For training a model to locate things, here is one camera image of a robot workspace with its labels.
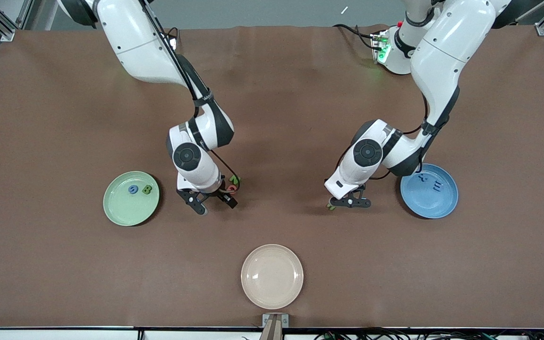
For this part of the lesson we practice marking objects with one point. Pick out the green letter B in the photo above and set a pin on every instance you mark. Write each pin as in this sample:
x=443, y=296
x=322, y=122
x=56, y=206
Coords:
x=147, y=190

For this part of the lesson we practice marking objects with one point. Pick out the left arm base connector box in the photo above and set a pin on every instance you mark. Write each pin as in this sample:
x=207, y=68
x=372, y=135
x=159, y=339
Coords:
x=379, y=49

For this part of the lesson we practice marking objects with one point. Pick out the white table edge rail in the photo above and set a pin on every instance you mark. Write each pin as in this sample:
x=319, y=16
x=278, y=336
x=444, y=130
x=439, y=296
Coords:
x=40, y=335

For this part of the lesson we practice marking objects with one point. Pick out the blue letter x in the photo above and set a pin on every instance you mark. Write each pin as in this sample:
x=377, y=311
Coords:
x=423, y=178

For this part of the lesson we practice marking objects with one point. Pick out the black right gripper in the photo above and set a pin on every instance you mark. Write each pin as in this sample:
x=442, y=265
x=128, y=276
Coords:
x=221, y=195

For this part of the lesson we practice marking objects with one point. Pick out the blue letter G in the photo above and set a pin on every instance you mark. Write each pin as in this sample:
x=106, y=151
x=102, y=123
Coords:
x=130, y=189

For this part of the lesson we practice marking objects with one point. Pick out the green letter N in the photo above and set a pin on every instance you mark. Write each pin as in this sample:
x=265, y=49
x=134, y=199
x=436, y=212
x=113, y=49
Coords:
x=237, y=180

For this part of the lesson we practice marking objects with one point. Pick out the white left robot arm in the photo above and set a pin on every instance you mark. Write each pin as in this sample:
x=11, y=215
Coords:
x=446, y=42

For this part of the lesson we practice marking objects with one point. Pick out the pink letter Q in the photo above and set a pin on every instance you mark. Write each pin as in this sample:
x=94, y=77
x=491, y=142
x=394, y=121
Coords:
x=232, y=187

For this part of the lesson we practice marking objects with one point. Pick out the blue letter m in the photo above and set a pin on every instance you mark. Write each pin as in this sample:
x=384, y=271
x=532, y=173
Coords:
x=437, y=187

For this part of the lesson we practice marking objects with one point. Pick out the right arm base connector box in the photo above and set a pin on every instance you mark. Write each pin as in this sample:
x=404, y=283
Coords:
x=174, y=43

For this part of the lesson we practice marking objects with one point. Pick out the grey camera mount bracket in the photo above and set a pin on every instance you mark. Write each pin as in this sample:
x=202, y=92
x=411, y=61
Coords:
x=275, y=326

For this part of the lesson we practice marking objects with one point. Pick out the brown table mat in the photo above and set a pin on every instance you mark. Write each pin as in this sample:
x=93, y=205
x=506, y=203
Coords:
x=272, y=118

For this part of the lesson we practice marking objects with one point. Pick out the beige plate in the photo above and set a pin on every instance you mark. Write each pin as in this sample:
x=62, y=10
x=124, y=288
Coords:
x=272, y=278

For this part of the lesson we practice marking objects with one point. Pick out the light green plate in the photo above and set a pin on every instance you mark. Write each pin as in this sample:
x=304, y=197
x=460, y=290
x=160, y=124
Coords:
x=125, y=212

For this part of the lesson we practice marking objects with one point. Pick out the blue plate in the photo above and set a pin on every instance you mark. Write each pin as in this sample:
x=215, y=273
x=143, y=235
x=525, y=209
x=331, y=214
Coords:
x=430, y=205

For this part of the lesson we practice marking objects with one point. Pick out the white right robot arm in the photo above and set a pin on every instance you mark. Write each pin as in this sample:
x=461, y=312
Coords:
x=130, y=38

